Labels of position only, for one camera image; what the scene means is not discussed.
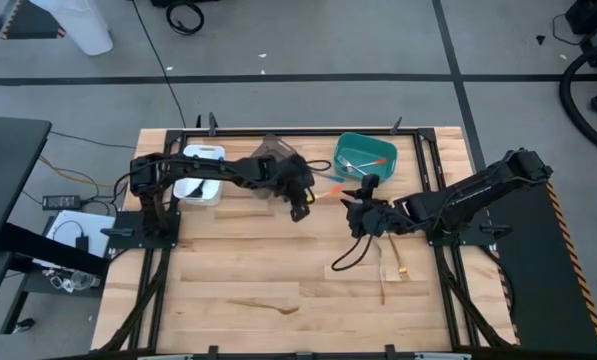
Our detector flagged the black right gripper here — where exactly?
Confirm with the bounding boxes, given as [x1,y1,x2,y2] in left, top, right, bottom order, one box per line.
[340,173,405,241]

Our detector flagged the grey translucent bin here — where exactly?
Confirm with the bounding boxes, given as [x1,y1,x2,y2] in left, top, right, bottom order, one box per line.
[250,133,299,201]

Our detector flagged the teal plastic bin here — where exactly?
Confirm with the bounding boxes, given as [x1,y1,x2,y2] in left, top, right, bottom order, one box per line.
[332,131,398,185]

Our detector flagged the white plastic bin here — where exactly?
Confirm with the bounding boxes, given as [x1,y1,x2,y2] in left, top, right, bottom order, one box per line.
[171,143,227,207]

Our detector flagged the white flat pad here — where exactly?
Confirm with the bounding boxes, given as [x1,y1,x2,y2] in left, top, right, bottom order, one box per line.
[42,209,117,270]

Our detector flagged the large black hazard-striped platform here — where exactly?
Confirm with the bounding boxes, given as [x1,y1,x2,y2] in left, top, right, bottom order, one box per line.
[482,177,597,357]

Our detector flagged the black power adapter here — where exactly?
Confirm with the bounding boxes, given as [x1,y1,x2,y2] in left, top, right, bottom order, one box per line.
[41,194,82,212]

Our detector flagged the clear glass items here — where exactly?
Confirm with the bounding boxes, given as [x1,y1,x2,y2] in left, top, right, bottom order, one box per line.
[41,268,102,294]

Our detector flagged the white draped object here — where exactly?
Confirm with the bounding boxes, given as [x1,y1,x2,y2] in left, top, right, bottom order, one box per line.
[29,0,114,56]

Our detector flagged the black desk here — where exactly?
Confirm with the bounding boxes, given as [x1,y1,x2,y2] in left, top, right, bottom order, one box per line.
[0,115,110,335]

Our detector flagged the small black hazard-striped mat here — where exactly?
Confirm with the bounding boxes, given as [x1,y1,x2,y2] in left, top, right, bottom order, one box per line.
[0,0,68,40]

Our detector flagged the left gripper black cable loop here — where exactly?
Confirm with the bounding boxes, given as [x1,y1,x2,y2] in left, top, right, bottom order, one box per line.
[305,158,333,174]

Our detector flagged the gripper black cable loop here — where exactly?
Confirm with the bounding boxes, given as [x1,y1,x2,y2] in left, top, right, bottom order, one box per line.
[305,158,333,174]
[331,233,377,273]

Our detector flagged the right gripper black cable loop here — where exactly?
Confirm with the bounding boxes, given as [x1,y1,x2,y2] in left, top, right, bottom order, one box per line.
[331,233,377,273]

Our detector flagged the black metal table frame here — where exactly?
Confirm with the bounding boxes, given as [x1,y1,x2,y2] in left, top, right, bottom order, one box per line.
[91,112,519,360]

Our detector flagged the long black floor cable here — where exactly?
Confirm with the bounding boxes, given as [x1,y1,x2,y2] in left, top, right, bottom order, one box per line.
[130,0,188,129]

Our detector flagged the coiled black cable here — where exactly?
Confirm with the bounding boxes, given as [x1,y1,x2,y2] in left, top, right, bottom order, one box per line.
[165,0,206,36]

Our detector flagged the thick black hose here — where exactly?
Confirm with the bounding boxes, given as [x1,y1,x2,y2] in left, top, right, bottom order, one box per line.
[558,38,597,160]

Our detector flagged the yellow floor cable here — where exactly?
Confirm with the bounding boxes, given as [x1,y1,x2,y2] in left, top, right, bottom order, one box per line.
[37,154,129,190]

